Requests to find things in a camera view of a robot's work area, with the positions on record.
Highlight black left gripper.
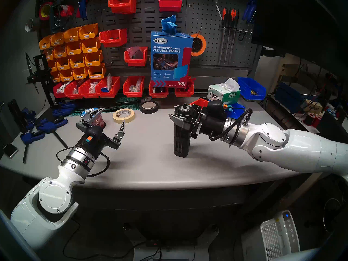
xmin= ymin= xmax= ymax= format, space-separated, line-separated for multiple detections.
xmin=77 ymin=108 xmax=126 ymax=160

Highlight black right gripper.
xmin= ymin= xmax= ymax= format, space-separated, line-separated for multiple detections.
xmin=169 ymin=105 xmax=230 ymax=138

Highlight black cylindrical screwdriver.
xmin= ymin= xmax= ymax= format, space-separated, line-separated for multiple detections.
xmin=173 ymin=104 xmax=195 ymax=158

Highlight orange black screwdriver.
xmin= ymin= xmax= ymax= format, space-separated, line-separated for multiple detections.
xmin=230 ymin=9 xmax=240 ymax=64
xmin=219 ymin=8 xmax=228 ymax=65
xmin=225 ymin=8 xmax=235 ymax=64

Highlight beige masking tape roll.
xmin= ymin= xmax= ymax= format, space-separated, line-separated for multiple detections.
xmin=113 ymin=108 xmax=135 ymax=124

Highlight black tape roll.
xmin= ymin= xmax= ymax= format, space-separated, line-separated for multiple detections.
xmin=139 ymin=101 xmax=159 ymax=114

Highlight blue bar clamp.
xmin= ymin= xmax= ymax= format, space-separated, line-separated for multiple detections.
xmin=20 ymin=131 xmax=45 ymax=163
xmin=53 ymin=101 xmax=78 ymax=117
xmin=21 ymin=108 xmax=37 ymax=125
xmin=37 ymin=118 xmax=68 ymax=133

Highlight green white tissue box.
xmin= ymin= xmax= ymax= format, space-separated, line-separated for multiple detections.
xmin=207 ymin=78 xmax=241 ymax=105

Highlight blue cleaning cloths box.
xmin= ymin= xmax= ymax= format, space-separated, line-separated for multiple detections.
xmin=151 ymin=31 xmax=194 ymax=87

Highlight small blue plastic bin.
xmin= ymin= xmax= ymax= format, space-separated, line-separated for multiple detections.
xmin=227 ymin=103 xmax=246 ymax=119

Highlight large blue plastic bin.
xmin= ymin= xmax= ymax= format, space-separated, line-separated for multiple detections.
xmin=237 ymin=77 xmax=267 ymax=101

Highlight orange tape roll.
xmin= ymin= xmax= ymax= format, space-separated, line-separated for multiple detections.
xmin=190 ymin=33 xmax=207 ymax=57

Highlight black metal stand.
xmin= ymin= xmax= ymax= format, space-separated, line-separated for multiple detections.
xmin=25 ymin=53 xmax=59 ymax=107

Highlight black upright device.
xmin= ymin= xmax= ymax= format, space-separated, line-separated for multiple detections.
xmin=8 ymin=99 xmax=27 ymax=129

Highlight blue microfiber cloth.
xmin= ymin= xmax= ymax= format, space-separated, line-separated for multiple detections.
xmin=160 ymin=15 xmax=178 ymax=35

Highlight smartphone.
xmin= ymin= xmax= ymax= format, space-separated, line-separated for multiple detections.
xmin=3 ymin=143 xmax=19 ymax=159

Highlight dark perforated pegboard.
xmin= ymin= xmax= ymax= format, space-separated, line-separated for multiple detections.
xmin=186 ymin=0 xmax=263 ymax=69

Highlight dark blue case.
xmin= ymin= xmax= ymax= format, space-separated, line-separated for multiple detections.
xmin=275 ymin=82 xmax=313 ymax=108

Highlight red white striped tape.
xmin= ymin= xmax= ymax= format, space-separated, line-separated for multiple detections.
xmin=56 ymin=4 xmax=74 ymax=17

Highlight black power strip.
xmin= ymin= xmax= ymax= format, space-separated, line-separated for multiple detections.
xmin=145 ymin=240 xmax=197 ymax=248

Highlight red yellow tape roll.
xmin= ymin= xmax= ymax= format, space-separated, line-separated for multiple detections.
xmin=39 ymin=2 xmax=53 ymax=21

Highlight red thread spool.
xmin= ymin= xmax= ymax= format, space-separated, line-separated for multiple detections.
xmin=303 ymin=112 xmax=320 ymax=126

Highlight brown cardboard box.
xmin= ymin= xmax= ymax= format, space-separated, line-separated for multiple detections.
xmin=302 ymin=99 xmax=324 ymax=113

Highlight white robot torso shell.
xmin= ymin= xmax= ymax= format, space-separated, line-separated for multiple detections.
xmin=0 ymin=209 xmax=41 ymax=261

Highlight white air purifier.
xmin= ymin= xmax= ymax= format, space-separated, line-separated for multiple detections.
xmin=241 ymin=210 xmax=301 ymax=261

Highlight black computer monitor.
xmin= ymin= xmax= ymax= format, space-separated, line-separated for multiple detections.
xmin=251 ymin=0 xmax=348 ymax=79

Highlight red wire spool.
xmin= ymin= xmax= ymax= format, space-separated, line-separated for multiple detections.
xmin=82 ymin=108 xmax=106 ymax=129

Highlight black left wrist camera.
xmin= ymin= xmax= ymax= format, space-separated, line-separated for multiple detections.
xmin=83 ymin=125 xmax=104 ymax=144

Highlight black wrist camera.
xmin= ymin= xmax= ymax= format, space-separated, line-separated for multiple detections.
xmin=83 ymin=125 xmax=104 ymax=144
xmin=208 ymin=100 xmax=231 ymax=115

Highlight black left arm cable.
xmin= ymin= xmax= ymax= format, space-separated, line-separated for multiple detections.
xmin=56 ymin=145 xmax=110 ymax=178

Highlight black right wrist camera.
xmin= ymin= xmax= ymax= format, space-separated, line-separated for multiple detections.
xmin=208 ymin=100 xmax=231 ymax=115

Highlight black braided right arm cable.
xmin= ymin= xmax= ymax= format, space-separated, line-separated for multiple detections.
xmin=209 ymin=108 xmax=253 ymax=142

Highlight dark louvered wall panel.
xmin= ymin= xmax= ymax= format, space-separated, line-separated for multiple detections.
xmin=102 ymin=0 xmax=188 ymax=66

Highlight blue handled hanging tool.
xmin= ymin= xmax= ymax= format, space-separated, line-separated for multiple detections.
xmin=79 ymin=0 xmax=88 ymax=21

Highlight purple handled scissors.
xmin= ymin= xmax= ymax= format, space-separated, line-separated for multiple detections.
xmin=209 ymin=0 xmax=223 ymax=19

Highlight grey duct tape roll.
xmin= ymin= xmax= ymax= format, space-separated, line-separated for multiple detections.
xmin=25 ymin=18 xmax=40 ymax=32

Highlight blue handled pliers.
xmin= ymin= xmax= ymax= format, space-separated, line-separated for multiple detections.
xmin=243 ymin=0 xmax=257 ymax=23

